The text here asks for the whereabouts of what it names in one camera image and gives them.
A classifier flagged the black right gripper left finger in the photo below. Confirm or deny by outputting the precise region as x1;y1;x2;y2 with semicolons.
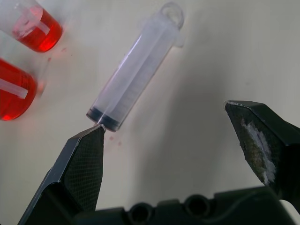
18;124;106;225

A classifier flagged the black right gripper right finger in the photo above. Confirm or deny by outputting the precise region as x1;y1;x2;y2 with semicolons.
224;100;300;208

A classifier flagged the red liquid tube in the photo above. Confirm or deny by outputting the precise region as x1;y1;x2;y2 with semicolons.
0;57;38;122
0;0;64;53

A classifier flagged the clear plastic syringe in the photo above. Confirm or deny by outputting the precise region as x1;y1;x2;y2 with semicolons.
86;1;185;134

